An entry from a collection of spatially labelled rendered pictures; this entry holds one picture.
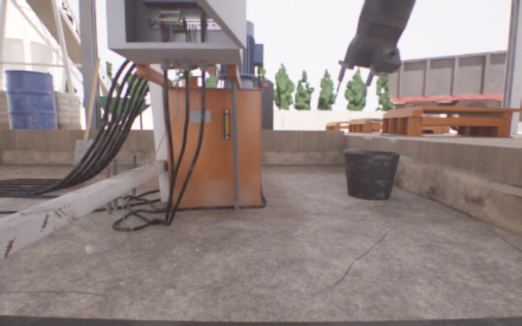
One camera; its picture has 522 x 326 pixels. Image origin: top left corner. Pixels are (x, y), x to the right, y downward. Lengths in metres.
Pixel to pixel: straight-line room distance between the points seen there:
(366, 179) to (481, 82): 7.57
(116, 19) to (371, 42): 0.75
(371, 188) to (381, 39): 1.25
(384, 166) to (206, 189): 0.99
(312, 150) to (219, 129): 1.97
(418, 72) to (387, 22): 8.53
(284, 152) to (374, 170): 1.67
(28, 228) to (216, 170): 0.91
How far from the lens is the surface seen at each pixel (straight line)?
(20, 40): 13.97
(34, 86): 5.03
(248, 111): 1.36
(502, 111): 3.52
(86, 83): 5.78
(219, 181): 1.39
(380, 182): 1.66
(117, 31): 0.98
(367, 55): 0.48
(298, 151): 3.16
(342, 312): 0.71
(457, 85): 8.96
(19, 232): 0.64
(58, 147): 3.84
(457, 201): 1.67
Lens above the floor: 0.41
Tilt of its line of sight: 7 degrees down
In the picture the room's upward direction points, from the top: straight up
